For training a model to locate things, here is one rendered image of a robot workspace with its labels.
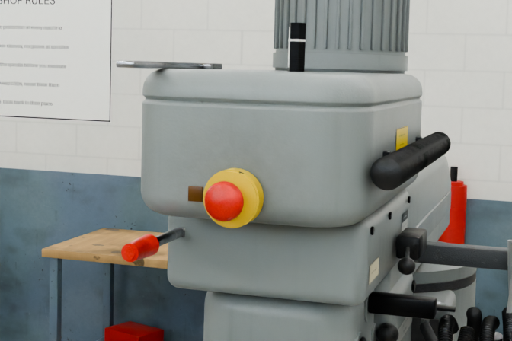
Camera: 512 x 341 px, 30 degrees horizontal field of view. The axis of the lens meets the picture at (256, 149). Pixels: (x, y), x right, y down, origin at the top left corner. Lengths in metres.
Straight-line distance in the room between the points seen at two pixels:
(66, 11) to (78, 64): 0.34
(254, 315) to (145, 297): 4.87
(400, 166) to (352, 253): 0.14
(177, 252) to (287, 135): 0.24
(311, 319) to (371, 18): 0.45
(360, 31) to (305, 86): 0.39
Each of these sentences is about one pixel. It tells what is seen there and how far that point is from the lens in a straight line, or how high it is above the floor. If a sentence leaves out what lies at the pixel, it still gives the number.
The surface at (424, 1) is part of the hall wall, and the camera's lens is 5.41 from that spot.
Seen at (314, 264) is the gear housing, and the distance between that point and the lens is 1.08.
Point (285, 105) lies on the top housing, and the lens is 0.97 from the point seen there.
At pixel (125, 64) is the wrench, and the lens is 0.96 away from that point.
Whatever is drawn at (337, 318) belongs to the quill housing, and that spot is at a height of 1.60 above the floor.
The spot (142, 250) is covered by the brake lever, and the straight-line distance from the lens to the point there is 1.00.
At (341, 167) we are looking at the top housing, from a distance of 0.97.
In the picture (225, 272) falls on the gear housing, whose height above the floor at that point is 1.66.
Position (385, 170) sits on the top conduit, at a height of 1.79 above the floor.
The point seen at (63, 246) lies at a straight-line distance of 5.36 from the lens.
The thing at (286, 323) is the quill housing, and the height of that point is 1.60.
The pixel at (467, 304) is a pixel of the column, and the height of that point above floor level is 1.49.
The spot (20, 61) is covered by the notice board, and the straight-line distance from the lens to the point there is 6.26.
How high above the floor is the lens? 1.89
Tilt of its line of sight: 5 degrees down
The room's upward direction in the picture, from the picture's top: 2 degrees clockwise
